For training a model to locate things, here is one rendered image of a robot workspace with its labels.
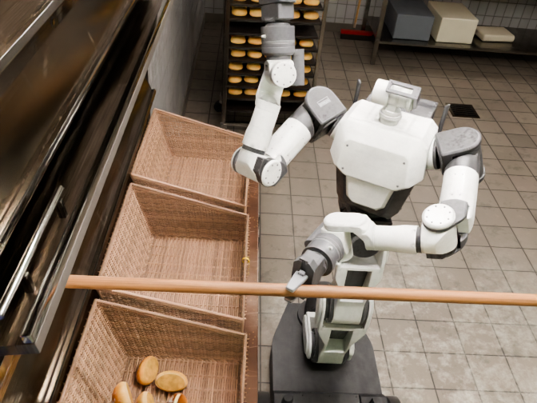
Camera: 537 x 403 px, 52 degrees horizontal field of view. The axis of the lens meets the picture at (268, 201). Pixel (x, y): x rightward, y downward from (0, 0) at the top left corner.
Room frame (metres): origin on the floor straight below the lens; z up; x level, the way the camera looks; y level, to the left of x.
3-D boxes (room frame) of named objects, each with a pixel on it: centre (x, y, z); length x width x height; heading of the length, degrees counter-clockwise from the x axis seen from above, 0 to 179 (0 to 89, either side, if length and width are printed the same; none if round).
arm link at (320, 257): (0.98, -0.13, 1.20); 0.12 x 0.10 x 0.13; 151
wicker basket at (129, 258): (1.43, 0.29, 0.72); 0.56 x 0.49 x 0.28; 4
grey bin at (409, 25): (5.49, -1.19, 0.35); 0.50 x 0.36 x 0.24; 4
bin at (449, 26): (5.52, -1.61, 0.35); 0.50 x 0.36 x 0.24; 6
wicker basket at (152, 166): (2.03, 0.34, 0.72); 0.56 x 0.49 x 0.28; 3
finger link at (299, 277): (0.90, -0.08, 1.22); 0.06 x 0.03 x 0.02; 151
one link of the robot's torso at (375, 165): (1.43, -0.33, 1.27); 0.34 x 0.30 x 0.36; 68
